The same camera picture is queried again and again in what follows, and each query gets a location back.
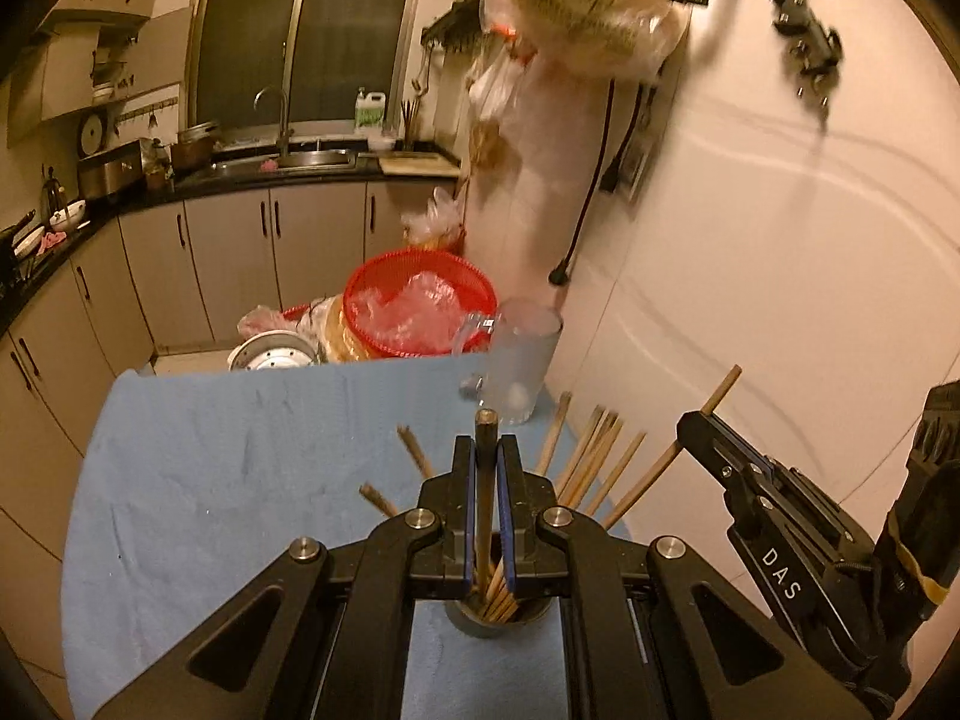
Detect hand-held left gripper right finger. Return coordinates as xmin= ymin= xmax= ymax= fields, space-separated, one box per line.
xmin=496 ymin=435 xmax=875 ymax=720

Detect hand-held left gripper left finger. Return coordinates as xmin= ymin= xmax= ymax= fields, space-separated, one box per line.
xmin=94 ymin=435 xmax=479 ymax=720

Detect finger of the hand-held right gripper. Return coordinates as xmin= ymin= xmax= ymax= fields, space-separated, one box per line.
xmin=675 ymin=409 xmax=777 ymax=500

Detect dark slim chopstick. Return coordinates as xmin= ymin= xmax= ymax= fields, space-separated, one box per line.
xmin=472 ymin=408 xmax=502 ymax=601

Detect slim wooden chopstick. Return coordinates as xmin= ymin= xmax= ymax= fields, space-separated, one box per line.
xmin=602 ymin=364 xmax=743 ymax=532

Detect dark perforated utensil holder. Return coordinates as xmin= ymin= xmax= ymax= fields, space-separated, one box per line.
xmin=444 ymin=589 xmax=560 ymax=640

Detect group of wooden chopsticks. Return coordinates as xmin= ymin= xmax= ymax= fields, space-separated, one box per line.
xmin=358 ymin=390 xmax=650 ymax=625

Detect frosted glass mug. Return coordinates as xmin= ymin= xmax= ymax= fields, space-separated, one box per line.
xmin=450 ymin=298 xmax=563 ymax=427

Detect clear plastic bag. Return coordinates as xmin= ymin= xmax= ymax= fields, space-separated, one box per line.
xmin=352 ymin=274 xmax=470 ymax=353

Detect yellowish bagged stack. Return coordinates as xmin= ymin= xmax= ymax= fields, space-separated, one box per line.
xmin=300 ymin=292 xmax=362 ymax=365

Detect blue tablecloth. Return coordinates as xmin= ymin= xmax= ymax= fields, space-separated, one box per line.
xmin=60 ymin=356 xmax=638 ymax=720

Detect round metal steamer tray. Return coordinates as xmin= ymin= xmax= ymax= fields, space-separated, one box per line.
xmin=227 ymin=330 xmax=320 ymax=372

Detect red plastic basket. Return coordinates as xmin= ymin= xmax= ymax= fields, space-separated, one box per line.
xmin=343 ymin=251 xmax=500 ymax=357

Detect pinkish plastic bag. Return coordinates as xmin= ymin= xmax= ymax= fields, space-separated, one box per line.
xmin=238 ymin=306 xmax=301 ymax=338

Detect white plastic bag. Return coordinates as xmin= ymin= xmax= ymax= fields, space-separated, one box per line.
xmin=401 ymin=187 xmax=466 ymax=252

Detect wooden cutting board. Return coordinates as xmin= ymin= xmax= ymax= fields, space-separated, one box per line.
xmin=377 ymin=154 xmax=460 ymax=178

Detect beige base cabinets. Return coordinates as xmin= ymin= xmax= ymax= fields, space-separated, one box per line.
xmin=0 ymin=180 xmax=458 ymax=563

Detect steel sink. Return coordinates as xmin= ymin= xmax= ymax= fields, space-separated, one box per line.
xmin=212 ymin=148 xmax=357 ymax=173

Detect hanging clear plastic bags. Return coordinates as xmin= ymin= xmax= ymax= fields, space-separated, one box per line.
xmin=465 ymin=37 xmax=541 ymax=173

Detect black kitchen countertop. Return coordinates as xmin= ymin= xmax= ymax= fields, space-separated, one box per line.
xmin=0 ymin=146 xmax=462 ymax=338

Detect green label detergent bottle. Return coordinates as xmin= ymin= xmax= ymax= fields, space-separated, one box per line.
xmin=352 ymin=88 xmax=387 ymax=137

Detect black tripod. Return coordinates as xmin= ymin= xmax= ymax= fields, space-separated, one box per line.
xmin=761 ymin=0 xmax=845 ymax=121

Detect chrome faucet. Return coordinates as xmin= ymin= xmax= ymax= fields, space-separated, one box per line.
xmin=253 ymin=86 xmax=293 ymax=166

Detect copper pot with lid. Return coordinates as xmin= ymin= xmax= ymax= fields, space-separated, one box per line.
xmin=176 ymin=120 xmax=220 ymax=170

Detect plastic bag of flatbread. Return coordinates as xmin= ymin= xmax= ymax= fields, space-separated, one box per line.
xmin=480 ymin=0 xmax=691 ymax=83

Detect boxy metal appliance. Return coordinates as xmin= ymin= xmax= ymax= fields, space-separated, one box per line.
xmin=77 ymin=139 xmax=145 ymax=200

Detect black wok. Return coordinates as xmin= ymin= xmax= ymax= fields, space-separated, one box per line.
xmin=0 ymin=208 xmax=38 ymax=297

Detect kitchen window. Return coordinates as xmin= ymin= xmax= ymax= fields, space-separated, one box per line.
xmin=186 ymin=0 xmax=421 ymax=137

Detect round dial kitchen scale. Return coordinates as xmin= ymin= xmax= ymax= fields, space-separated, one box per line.
xmin=77 ymin=109 xmax=110 ymax=158

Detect black power cable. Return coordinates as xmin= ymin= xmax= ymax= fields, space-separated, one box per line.
xmin=551 ymin=79 xmax=646 ymax=287

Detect wall power outlet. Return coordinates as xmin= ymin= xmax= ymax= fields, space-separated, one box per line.
xmin=600 ymin=139 xmax=653 ymax=203

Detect black wall hook rack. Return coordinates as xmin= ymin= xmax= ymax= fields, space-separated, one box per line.
xmin=420 ymin=0 xmax=488 ymax=53

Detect wall dish shelf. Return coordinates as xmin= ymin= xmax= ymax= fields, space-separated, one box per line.
xmin=88 ymin=22 xmax=143 ymax=102

